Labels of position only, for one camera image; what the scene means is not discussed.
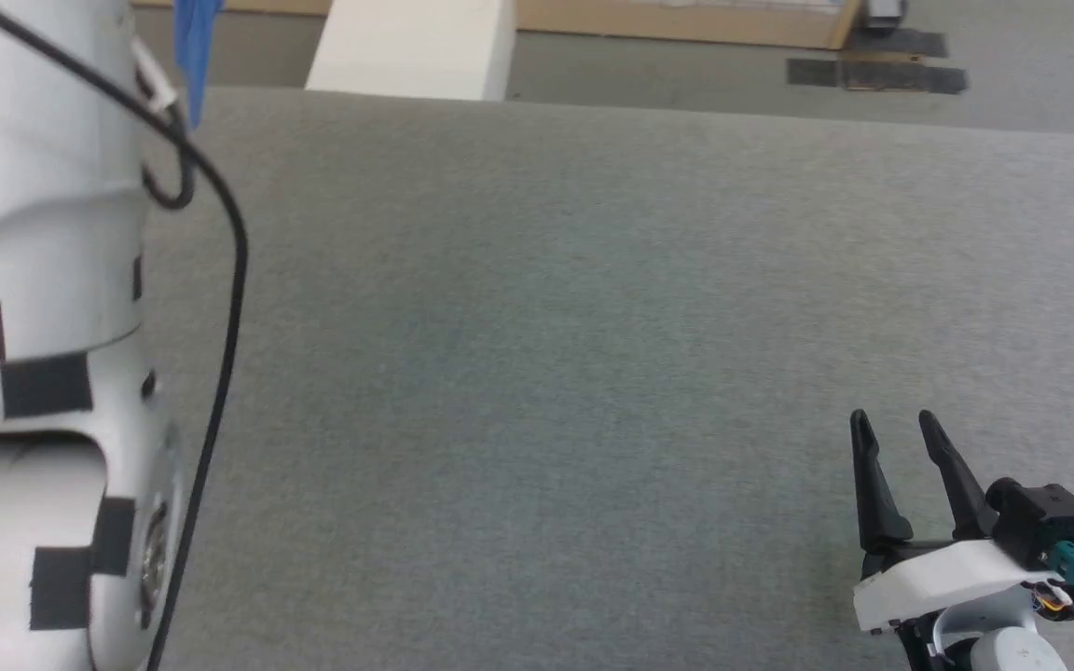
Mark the wooden floor frame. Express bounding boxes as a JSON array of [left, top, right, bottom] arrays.
[[131, 0, 866, 51]]

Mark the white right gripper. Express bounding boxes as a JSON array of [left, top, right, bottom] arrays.
[[849, 409, 1069, 671]]

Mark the grey fabric padded surface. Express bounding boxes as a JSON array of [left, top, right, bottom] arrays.
[[139, 88, 1074, 671]]

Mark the white rectangular pillar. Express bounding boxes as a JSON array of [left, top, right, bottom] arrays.
[[304, 0, 516, 103]]

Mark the blue and white t-shirt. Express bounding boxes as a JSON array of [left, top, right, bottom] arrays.
[[172, 0, 225, 129]]

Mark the black floor tape patch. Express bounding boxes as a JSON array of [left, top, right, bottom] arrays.
[[840, 62, 970, 95], [786, 58, 843, 89], [847, 28, 950, 60]]

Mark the black left camera cable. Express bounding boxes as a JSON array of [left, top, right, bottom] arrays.
[[0, 0, 251, 671]]

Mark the white cable label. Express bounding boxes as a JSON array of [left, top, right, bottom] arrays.
[[131, 37, 180, 118]]

